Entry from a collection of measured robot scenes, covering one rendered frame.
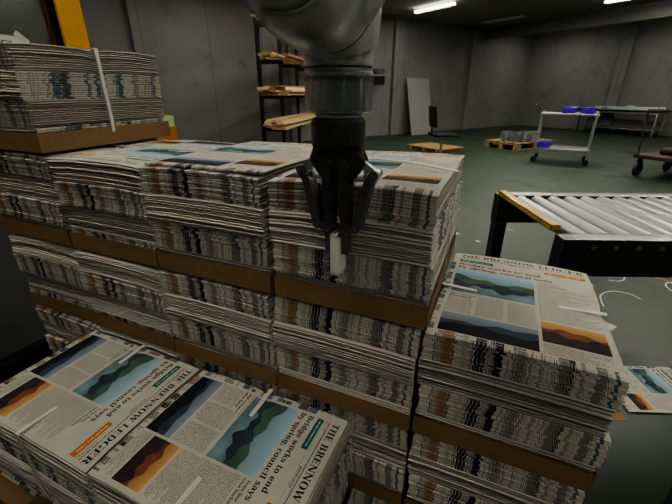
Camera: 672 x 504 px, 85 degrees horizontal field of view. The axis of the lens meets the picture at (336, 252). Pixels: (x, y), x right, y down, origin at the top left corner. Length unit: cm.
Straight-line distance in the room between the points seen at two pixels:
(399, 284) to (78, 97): 89
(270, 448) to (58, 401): 48
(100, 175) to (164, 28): 831
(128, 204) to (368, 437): 70
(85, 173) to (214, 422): 60
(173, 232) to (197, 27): 861
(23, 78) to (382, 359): 94
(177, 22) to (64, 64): 815
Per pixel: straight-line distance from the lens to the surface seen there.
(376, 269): 59
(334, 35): 35
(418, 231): 55
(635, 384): 218
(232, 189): 68
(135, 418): 89
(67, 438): 92
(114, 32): 904
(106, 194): 94
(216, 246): 75
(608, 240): 132
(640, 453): 186
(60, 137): 110
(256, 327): 79
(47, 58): 112
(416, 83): 1224
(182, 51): 920
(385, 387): 73
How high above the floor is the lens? 119
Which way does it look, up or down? 24 degrees down
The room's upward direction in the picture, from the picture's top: straight up
